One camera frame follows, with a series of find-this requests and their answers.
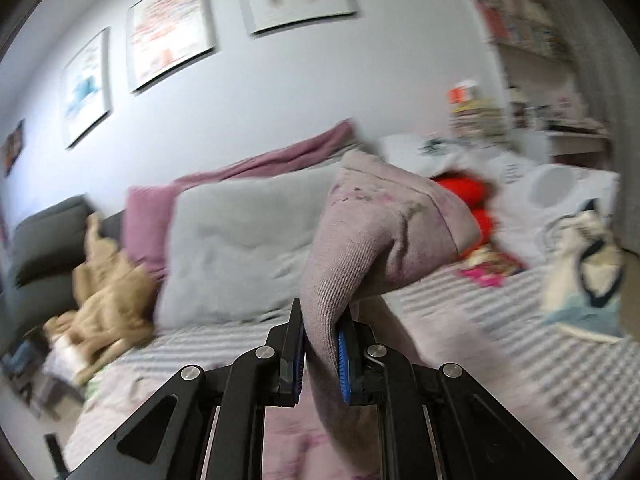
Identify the beige plush garment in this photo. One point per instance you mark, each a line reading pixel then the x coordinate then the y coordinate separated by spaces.
pixel 110 305

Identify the cherry print bed sheet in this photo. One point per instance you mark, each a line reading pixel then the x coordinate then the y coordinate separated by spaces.
pixel 450 355

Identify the small dark wall picture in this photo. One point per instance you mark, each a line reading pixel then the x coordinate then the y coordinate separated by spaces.
pixel 14 147

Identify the stack of books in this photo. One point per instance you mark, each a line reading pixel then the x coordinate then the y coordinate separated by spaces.
pixel 477 120

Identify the white bookshelf with books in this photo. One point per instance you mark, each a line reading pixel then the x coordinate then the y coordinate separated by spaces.
pixel 525 25

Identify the white pillow with dark print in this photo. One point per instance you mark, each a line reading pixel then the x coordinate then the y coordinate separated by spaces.
pixel 405 150

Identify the purple floral quilted jacket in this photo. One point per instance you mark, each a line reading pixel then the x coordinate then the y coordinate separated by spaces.
pixel 380 220

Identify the mauve blanket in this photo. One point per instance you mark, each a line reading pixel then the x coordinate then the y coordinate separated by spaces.
pixel 145 225

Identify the white pillow with grey circles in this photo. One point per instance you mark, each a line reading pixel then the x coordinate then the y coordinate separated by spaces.
pixel 550 190

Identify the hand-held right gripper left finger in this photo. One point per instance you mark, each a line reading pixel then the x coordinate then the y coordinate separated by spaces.
pixel 296 360

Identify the pink printed packet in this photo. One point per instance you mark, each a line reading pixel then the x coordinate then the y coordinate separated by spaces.
pixel 490 267

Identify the cream tote bag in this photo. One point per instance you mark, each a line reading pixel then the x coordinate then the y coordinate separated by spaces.
pixel 575 260

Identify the grey duvet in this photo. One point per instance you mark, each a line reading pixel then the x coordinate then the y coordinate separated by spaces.
pixel 235 250

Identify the grey checked bed sheet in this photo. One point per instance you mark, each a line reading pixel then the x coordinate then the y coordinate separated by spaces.
pixel 525 310

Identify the framed picture with red print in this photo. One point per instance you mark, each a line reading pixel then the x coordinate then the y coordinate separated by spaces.
pixel 170 30

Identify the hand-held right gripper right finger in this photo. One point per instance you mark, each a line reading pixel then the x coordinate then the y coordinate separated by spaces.
pixel 344 365

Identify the framed picture with blue print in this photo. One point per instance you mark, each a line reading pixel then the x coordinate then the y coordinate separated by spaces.
pixel 85 90

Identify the white and green cloth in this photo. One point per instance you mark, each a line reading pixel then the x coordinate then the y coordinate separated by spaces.
pixel 70 360

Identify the orange and white box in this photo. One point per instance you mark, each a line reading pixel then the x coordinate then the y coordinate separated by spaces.
pixel 464 92

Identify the red knot cushion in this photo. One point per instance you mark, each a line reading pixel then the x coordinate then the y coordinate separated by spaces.
pixel 470 190

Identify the dark grey cushion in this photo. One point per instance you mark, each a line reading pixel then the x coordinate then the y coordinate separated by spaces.
pixel 45 250

